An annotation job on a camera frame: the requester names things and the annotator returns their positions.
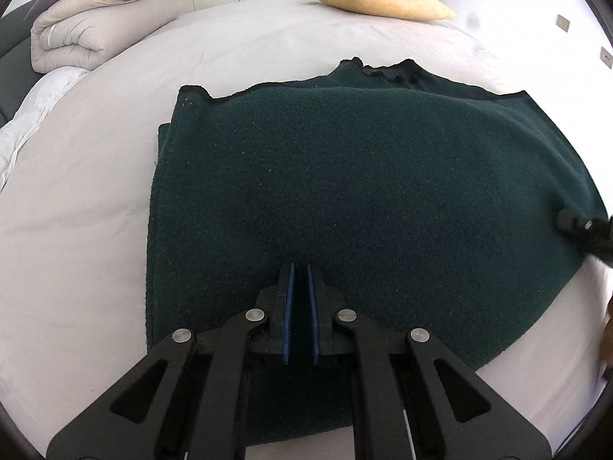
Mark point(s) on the dark green padded headboard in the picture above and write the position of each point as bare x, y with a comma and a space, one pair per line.
12, 28

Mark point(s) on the folded beige duvet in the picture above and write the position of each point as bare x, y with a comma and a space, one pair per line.
72, 33

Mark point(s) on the bed with grey sheet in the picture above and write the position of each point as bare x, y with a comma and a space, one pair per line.
96, 201

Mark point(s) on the white quilt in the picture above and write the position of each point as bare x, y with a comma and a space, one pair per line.
28, 115

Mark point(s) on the dark green sweater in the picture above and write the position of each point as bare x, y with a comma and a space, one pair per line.
373, 177

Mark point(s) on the wall socket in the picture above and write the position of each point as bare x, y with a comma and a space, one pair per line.
607, 56
562, 22

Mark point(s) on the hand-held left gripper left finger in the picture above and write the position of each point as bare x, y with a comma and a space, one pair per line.
287, 311

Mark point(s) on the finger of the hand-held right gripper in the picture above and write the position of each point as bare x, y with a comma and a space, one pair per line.
586, 232

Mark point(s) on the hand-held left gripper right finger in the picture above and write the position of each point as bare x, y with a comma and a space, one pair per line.
313, 311

